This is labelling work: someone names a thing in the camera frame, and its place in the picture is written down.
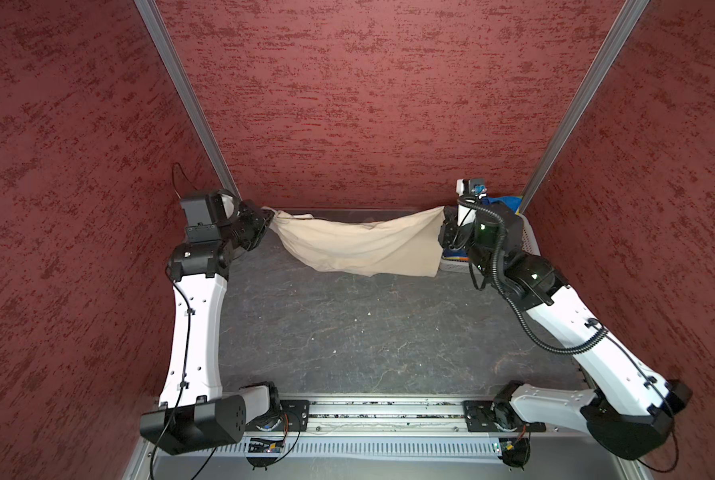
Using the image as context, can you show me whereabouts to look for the beige drawstring shorts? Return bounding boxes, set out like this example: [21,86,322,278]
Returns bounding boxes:
[270,207,445,277]

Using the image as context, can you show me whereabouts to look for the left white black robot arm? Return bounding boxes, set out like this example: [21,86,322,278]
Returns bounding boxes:
[139,190,282,455]

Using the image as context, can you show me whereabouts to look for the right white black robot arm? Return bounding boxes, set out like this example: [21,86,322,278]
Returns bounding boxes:
[441,195,693,461]

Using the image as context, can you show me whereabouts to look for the colourful blue orange shorts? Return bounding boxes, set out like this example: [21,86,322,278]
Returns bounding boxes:
[487,196,521,213]

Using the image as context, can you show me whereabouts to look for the white perforated plastic basket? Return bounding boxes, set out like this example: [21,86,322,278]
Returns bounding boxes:
[439,217,541,273]

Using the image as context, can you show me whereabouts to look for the left corner aluminium profile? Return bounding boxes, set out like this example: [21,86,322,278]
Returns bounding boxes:
[134,0,241,198]

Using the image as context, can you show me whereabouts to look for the corner aluminium profile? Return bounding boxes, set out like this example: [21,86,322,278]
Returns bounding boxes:
[134,0,241,198]
[517,0,649,213]

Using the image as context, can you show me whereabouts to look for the left small circuit board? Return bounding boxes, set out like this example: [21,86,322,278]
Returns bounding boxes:
[247,438,286,455]

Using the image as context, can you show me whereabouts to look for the small circuit board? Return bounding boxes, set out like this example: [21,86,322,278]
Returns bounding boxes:
[499,438,529,457]
[247,438,286,455]

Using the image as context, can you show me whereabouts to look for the right small circuit board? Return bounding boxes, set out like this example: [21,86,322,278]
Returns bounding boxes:
[499,438,529,457]

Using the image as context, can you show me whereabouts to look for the right corner aluminium profile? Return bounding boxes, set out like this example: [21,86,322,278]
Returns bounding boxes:
[517,0,649,213]

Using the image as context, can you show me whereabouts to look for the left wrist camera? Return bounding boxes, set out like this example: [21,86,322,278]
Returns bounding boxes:
[179,190,239,228]

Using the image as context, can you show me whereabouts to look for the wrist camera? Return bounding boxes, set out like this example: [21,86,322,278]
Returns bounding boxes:
[457,178,487,204]
[179,190,239,228]

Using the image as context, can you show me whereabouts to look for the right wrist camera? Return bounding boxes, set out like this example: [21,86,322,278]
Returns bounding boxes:
[457,178,487,204]

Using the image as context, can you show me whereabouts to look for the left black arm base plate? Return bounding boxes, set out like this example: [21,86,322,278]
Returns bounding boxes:
[272,399,311,432]

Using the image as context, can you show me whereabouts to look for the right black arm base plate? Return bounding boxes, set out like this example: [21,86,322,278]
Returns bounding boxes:
[463,400,547,434]

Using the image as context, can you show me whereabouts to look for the aluminium mounting rail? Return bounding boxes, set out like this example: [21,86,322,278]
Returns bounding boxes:
[143,394,631,437]

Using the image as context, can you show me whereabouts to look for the white slotted cable duct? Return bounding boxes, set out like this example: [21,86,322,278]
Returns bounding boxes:
[215,436,503,463]

